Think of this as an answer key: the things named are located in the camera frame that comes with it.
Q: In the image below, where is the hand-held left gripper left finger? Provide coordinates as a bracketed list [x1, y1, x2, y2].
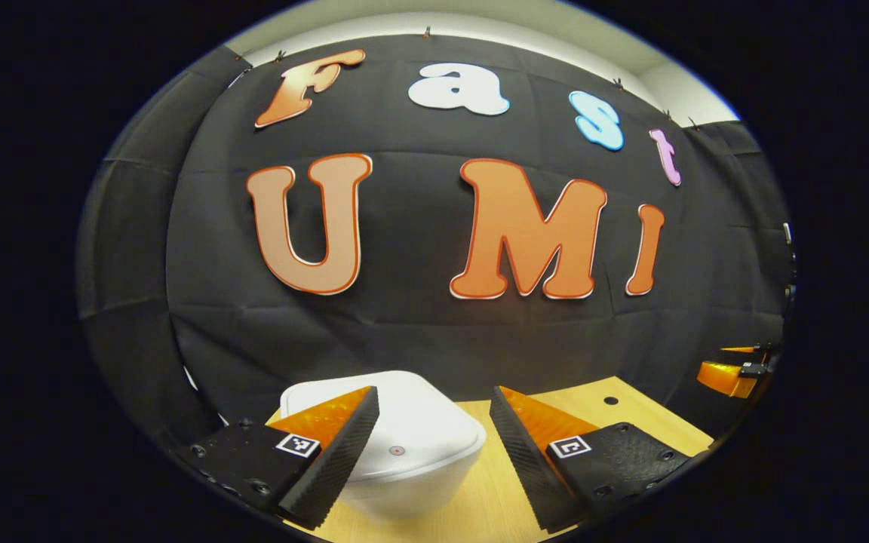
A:
[170, 386, 381, 530]

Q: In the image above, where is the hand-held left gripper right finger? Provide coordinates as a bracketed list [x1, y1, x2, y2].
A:
[489, 385, 692, 533]

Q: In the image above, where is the white desktop garbage bin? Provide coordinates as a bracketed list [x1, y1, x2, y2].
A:
[279, 370, 487, 520]

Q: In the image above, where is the wooden desktop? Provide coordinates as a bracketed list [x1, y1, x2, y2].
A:
[265, 376, 714, 543]

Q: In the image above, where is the black backdrop cloth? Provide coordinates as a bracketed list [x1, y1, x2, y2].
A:
[76, 34, 794, 453]

